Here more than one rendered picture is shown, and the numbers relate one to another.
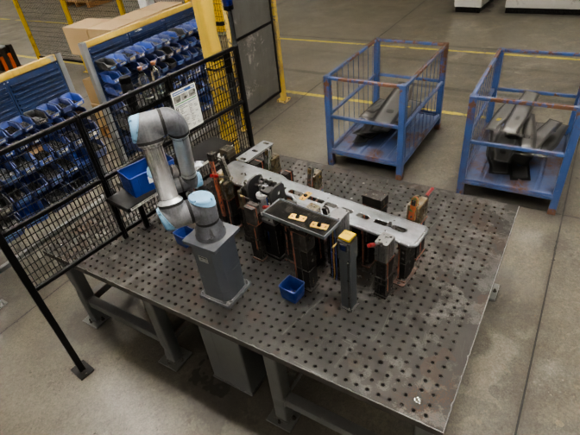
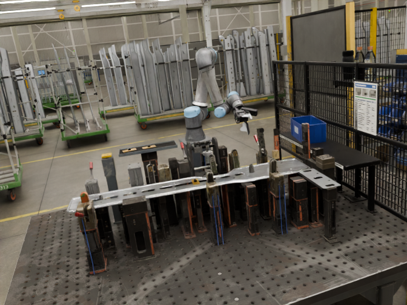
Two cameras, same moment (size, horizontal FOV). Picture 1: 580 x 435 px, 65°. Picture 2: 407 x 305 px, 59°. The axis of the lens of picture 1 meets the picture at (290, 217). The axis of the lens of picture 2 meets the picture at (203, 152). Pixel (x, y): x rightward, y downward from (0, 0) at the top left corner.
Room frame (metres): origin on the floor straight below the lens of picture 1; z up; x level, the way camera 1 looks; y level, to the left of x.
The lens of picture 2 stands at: (3.38, -1.60, 1.73)
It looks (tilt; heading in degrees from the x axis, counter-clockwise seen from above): 16 degrees down; 128
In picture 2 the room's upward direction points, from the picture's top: 7 degrees counter-clockwise
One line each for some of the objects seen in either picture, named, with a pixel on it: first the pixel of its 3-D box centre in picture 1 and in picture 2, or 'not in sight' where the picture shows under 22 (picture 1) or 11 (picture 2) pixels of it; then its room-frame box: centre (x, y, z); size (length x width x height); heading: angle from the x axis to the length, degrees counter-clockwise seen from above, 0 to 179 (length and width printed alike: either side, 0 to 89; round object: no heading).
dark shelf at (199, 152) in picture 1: (175, 170); (321, 146); (2.59, 0.70, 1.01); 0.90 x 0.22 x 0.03; 138
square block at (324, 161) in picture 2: (231, 170); (325, 186); (2.73, 0.36, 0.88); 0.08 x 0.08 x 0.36; 48
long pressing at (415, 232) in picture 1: (309, 197); (192, 183); (2.13, -0.12, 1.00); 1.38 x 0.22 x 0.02; 48
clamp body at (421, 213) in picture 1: (415, 228); (92, 236); (1.88, -0.66, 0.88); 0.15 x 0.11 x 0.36; 138
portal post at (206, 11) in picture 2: not in sight; (212, 49); (-4.49, 9.77, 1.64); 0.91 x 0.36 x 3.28; 145
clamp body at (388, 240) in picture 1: (384, 266); (96, 209); (1.62, -0.43, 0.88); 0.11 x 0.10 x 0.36; 138
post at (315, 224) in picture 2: not in sight; (312, 200); (2.70, 0.22, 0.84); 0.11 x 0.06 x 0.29; 138
